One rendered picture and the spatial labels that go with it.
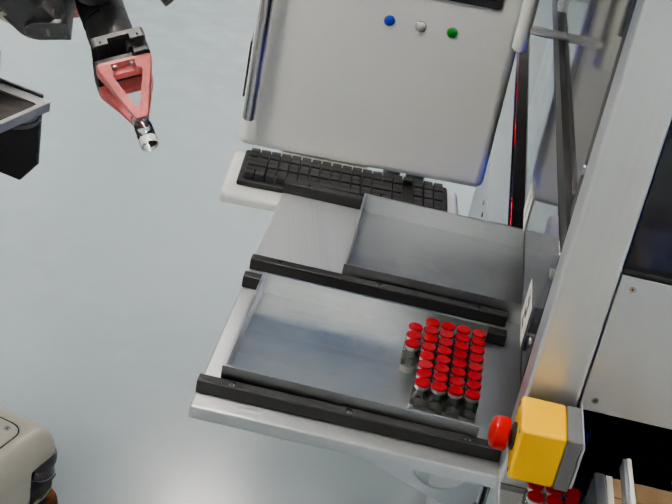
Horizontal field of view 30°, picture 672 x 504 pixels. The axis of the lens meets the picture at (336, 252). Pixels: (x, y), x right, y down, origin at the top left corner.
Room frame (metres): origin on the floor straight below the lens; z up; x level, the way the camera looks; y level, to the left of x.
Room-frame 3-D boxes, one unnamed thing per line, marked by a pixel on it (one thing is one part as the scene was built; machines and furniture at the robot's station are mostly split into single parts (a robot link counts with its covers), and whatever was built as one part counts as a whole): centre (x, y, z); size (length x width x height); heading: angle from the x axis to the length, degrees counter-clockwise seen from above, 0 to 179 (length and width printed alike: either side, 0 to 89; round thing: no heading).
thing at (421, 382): (1.46, -0.15, 0.90); 0.18 x 0.02 x 0.05; 176
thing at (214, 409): (1.63, -0.11, 0.87); 0.70 x 0.48 x 0.02; 177
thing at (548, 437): (1.20, -0.28, 1.00); 0.08 x 0.07 x 0.07; 87
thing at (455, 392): (1.46, -0.20, 0.90); 0.18 x 0.02 x 0.05; 176
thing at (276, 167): (2.17, 0.01, 0.82); 0.40 x 0.14 x 0.02; 91
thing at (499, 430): (1.21, -0.23, 0.99); 0.04 x 0.04 x 0.04; 87
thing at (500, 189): (2.31, -0.31, 0.73); 1.98 x 0.01 x 0.25; 177
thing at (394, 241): (1.80, -0.19, 0.90); 0.34 x 0.26 x 0.04; 87
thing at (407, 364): (1.47, -0.13, 0.90); 0.02 x 0.02 x 0.05
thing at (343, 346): (1.46, -0.06, 0.90); 0.34 x 0.26 x 0.04; 86
